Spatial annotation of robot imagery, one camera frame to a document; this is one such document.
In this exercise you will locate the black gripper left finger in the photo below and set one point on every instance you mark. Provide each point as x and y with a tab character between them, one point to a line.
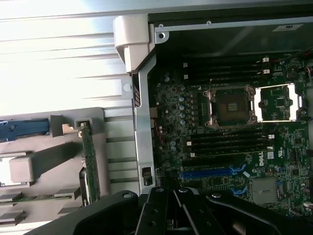
154	215

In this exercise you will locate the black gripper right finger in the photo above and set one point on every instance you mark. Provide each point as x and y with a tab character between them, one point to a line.
195	215

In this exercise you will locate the blue expansion slot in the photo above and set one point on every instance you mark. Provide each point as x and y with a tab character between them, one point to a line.
205	174

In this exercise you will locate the silver chipset heatsink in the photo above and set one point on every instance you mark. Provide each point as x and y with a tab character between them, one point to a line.
264	191

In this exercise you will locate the open PC case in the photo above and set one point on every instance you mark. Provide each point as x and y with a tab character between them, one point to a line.
144	122

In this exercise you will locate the green RAM stick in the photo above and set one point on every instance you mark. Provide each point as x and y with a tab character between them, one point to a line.
46	197

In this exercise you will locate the green Dell motherboard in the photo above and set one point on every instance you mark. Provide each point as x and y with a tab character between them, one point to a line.
281	147

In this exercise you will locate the grey parts rack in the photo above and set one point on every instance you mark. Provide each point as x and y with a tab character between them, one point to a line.
56	156

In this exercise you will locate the CPU socket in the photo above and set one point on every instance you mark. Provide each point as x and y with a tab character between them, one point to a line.
230	105

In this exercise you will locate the thin socket locking lever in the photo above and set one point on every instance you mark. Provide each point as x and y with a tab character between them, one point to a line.
210	85

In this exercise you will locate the metal socket cover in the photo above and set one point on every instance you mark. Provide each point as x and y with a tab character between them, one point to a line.
297	102

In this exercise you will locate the hard disk with blue carrier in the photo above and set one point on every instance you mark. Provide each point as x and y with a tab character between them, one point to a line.
24	129

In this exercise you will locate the silver CPU chip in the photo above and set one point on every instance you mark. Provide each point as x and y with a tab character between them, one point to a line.
3	171

